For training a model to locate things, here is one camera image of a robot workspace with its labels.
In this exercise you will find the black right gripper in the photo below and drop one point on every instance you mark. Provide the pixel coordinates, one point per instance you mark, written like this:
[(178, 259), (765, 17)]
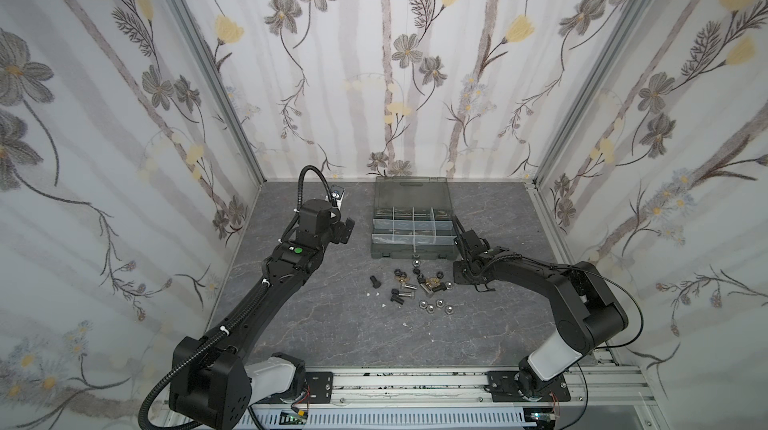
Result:
[(470, 247)]

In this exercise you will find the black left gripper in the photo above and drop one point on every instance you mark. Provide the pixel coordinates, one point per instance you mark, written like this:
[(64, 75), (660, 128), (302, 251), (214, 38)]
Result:
[(342, 231)]

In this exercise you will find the brass wing nuts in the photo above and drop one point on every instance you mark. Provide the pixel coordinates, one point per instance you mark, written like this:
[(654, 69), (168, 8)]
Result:
[(433, 284)]

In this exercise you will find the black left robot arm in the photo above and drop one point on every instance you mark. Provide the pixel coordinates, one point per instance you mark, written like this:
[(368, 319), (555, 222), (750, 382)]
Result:
[(208, 382)]

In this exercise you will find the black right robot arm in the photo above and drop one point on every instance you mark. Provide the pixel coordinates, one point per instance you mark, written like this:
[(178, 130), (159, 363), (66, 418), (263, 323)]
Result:
[(586, 312)]

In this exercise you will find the black hex bolt far left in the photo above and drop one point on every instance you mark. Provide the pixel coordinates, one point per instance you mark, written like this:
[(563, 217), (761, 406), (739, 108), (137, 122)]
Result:
[(376, 283)]

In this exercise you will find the black hex bolt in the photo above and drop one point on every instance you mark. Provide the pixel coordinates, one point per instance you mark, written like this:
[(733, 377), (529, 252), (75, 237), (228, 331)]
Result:
[(396, 298), (376, 283)]

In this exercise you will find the green plastic compartment organizer box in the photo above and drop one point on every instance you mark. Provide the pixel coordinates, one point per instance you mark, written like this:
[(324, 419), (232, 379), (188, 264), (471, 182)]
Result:
[(412, 219)]

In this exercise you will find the black hex bolt lower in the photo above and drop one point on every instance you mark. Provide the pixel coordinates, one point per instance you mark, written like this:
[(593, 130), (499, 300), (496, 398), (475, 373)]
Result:
[(396, 298)]

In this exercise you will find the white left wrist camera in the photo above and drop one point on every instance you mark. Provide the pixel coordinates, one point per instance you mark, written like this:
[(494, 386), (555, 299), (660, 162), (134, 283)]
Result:
[(337, 195)]

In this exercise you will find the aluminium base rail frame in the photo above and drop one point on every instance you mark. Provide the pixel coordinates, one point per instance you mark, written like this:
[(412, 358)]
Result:
[(594, 397)]

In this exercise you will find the white slotted cable duct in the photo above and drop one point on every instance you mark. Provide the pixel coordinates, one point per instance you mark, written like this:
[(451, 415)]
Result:
[(392, 418)]

